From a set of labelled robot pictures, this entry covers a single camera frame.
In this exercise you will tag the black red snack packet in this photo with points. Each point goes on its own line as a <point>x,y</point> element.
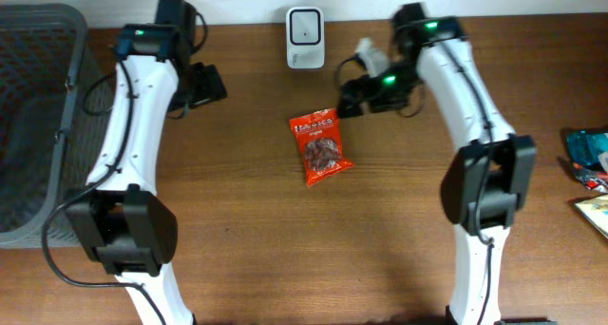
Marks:
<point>591,179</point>

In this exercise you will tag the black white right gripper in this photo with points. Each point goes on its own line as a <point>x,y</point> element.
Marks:
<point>359,94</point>

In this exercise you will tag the white barcode scanner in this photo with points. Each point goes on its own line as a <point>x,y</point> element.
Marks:
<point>305,38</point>

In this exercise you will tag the beige wet wipes pack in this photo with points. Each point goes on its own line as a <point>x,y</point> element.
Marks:
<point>595,211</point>

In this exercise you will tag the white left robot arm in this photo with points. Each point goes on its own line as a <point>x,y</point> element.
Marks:
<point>118,218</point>

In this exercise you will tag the grey plastic mesh basket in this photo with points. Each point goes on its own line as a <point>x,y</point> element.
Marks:
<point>48,143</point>

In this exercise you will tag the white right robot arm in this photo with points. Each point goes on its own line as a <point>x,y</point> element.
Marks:
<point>487,181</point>

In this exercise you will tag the blue mouthwash bottle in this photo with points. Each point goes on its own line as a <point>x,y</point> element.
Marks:
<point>585,147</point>

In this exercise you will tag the red Hacks candy bag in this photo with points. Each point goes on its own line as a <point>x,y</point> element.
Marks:
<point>320,144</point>

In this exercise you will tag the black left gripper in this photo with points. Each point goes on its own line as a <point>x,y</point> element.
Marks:
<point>209,84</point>

